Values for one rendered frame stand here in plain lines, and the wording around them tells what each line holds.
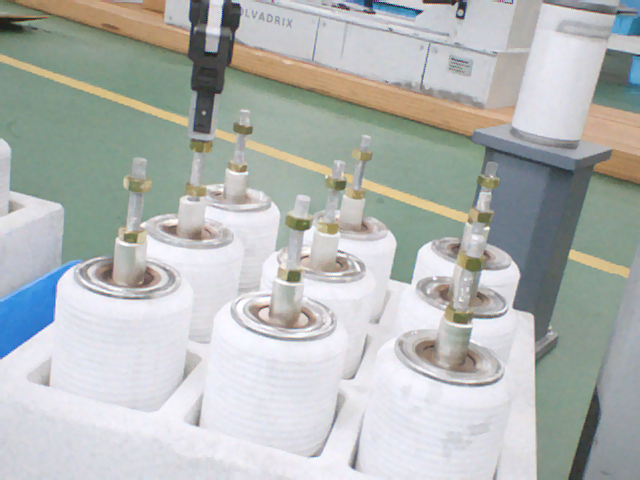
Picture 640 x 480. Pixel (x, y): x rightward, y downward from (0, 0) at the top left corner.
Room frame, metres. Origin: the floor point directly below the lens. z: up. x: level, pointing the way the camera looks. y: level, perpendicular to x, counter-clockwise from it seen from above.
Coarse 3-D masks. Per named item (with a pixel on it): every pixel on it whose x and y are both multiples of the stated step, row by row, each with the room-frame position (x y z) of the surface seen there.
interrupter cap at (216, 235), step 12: (156, 216) 0.71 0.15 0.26; (168, 216) 0.72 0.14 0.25; (144, 228) 0.68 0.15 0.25; (156, 228) 0.68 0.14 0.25; (168, 228) 0.69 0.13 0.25; (204, 228) 0.71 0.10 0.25; (216, 228) 0.71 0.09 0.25; (228, 228) 0.71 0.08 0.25; (168, 240) 0.66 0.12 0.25; (180, 240) 0.66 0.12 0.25; (192, 240) 0.67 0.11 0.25; (204, 240) 0.67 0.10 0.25; (216, 240) 0.68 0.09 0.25; (228, 240) 0.68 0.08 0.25
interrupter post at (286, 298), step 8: (280, 280) 0.55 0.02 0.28; (304, 280) 0.56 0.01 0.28; (272, 288) 0.55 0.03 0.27; (280, 288) 0.55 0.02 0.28; (288, 288) 0.54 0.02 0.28; (296, 288) 0.55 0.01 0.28; (272, 296) 0.55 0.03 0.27; (280, 296) 0.55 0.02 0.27; (288, 296) 0.54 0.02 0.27; (296, 296) 0.55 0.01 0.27; (272, 304) 0.55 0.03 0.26; (280, 304) 0.55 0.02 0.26; (288, 304) 0.54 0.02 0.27; (296, 304) 0.55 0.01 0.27; (272, 312) 0.55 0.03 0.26; (280, 312) 0.54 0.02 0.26; (288, 312) 0.55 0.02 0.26; (296, 312) 0.55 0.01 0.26; (272, 320) 0.55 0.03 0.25; (280, 320) 0.54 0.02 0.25; (288, 320) 0.55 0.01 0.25; (296, 320) 0.55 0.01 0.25
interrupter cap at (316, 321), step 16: (240, 304) 0.56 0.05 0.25; (256, 304) 0.56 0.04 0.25; (304, 304) 0.58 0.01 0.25; (320, 304) 0.58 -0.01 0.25; (240, 320) 0.53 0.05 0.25; (256, 320) 0.54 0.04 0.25; (304, 320) 0.56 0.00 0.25; (320, 320) 0.55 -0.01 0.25; (336, 320) 0.56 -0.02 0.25; (272, 336) 0.52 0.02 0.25; (288, 336) 0.52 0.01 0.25; (304, 336) 0.52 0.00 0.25; (320, 336) 0.53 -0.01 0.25
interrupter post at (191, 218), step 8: (184, 200) 0.69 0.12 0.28; (200, 200) 0.69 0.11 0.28; (184, 208) 0.68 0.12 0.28; (192, 208) 0.68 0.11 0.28; (200, 208) 0.68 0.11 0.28; (184, 216) 0.68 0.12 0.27; (192, 216) 0.68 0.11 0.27; (200, 216) 0.69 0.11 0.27; (184, 224) 0.68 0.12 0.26; (192, 224) 0.68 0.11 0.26; (200, 224) 0.69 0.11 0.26; (184, 232) 0.68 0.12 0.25; (192, 232) 0.68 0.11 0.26; (200, 232) 0.69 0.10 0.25
